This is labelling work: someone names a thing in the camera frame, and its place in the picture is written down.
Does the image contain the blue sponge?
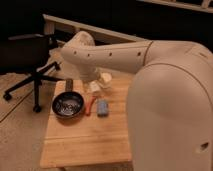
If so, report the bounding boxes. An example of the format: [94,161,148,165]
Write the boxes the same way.
[97,99,109,117]

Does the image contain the black frying pan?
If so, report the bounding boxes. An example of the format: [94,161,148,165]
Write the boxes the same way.
[52,79,84,119]

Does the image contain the black office chair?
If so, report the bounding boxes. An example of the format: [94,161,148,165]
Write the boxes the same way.
[0,35,60,113]

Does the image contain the white cup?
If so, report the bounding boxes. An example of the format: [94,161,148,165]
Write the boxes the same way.
[99,73,112,88]

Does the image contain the orange red utensil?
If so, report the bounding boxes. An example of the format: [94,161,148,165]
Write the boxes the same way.
[85,96,97,116]

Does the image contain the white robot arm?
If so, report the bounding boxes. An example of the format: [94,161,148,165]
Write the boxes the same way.
[61,31,213,171]

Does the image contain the small white block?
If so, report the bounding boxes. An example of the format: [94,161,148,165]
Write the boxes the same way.
[89,81,101,93]

